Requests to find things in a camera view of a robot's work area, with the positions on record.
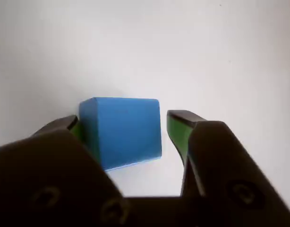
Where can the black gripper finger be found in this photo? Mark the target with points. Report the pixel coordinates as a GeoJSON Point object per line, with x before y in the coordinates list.
{"type": "Point", "coordinates": [225, 165]}
{"type": "Point", "coordinates": [41, 175]}

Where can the blue lego block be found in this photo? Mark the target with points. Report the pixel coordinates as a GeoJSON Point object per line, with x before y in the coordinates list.
{"type": "Point", "coordinates": [128, 132]}

